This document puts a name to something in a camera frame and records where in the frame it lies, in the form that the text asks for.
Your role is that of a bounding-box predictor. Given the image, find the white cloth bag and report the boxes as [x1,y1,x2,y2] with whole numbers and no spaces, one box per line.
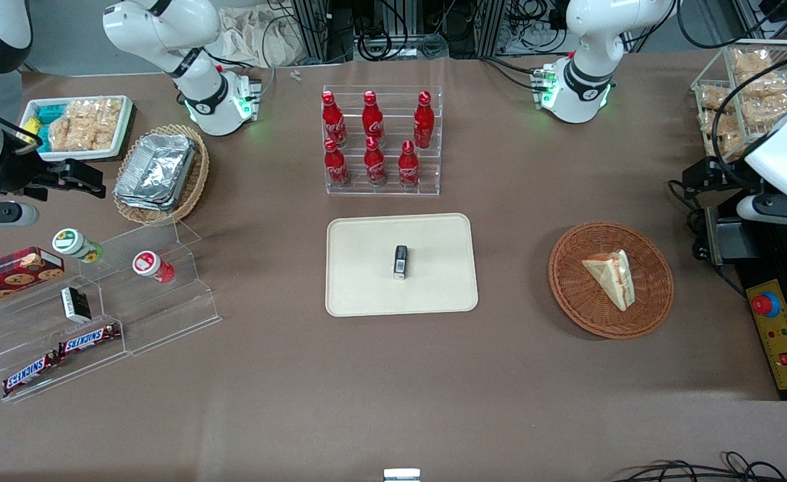
[218,5,298,68]

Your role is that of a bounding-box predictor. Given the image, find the large rice cracker bag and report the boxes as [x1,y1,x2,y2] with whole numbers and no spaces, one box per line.
[49,98,123,152]

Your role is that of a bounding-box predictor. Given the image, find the aluminium frame post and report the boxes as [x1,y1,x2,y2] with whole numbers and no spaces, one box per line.
[479,0,509,56]
[293,0,333,64]

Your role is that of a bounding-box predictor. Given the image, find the beige plastic tray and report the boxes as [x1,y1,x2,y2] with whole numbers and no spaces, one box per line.
[326,213,479,317]

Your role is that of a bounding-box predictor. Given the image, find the coiled black cable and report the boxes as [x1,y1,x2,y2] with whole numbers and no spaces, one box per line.
[356,27,394,62]

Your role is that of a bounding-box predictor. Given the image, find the stacked aluminium foil trays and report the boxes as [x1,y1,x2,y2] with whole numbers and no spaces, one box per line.
[114,133,197,212]

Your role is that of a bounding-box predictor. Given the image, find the white rectangular snack tray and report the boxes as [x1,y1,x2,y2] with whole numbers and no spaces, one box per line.
[21,95,134,162]

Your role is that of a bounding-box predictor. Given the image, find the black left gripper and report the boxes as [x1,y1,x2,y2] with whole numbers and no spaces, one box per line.
[681,156,762,197]

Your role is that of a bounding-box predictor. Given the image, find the red cookie box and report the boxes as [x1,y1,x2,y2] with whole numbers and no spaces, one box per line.
[0,246,66,311]

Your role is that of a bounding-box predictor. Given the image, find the black control box cable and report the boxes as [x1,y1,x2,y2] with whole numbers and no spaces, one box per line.
[667,178,746,299]

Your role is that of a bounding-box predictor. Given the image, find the clear acrylic bottle rack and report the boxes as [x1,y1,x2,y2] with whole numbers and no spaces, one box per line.
[321,84,445,197]

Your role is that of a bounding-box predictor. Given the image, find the light wicker basket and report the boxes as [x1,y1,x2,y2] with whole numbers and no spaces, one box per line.
[113,124,210,226]

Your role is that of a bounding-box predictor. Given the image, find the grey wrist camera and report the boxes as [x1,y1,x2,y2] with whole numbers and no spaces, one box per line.
[0,201,39,229]
[737,193,787,226]

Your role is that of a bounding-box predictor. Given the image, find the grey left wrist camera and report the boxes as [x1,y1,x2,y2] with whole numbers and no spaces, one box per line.
[737,193,787,226]

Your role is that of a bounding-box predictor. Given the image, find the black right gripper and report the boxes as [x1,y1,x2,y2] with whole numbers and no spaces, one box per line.
[0,136,108,203]

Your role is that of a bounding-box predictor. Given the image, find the black floor cables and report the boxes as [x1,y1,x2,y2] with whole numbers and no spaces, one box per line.
[611,451,787,482]

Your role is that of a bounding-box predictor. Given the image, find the red cola bottle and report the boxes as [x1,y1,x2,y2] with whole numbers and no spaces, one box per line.
[323,138,351,188]
[321,91,348,149]
[413,91,436,150]
[363,136,388,187]
[361,90,386,141]
[398,140,422,189]

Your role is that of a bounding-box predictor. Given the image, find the green lidded cup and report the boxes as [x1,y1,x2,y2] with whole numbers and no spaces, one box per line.
[52,228,104,264]

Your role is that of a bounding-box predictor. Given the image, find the red emergency stop button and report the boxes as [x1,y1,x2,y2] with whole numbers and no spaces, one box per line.
[752,292,782,319]

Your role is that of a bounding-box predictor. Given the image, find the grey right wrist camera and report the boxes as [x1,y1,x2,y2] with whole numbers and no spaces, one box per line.
[0,201,39,229]

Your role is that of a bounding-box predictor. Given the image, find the brown wicker basket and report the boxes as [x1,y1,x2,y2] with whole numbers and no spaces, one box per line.
[548,222,675,340]

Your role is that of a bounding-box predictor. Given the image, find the clear acrylic stepped shelf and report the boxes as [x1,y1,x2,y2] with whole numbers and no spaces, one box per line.
[0,218,222,404]

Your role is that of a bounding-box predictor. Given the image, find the triangle sandwich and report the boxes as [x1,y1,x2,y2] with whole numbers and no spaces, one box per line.
[581,249,634,313]

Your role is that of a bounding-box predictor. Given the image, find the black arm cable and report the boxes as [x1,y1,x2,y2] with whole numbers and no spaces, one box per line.
[676,0,787,176]

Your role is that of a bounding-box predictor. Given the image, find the teal snack packet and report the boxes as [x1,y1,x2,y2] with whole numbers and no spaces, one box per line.
[35,102,68,153]

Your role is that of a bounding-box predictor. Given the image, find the white wire rack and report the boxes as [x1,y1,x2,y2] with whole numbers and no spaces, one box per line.
[691,39,787,179]

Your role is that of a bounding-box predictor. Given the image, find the Snickers chocolate bar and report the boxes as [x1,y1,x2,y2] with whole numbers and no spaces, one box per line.
[1,352,60,395]
[57,323,122,356]

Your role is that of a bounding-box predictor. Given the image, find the red lidded cup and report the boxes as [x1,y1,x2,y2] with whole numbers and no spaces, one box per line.
[132,250,175,284]

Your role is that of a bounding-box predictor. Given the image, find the black control box yellow panel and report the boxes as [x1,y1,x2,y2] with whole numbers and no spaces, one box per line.
[704,198,787,401]

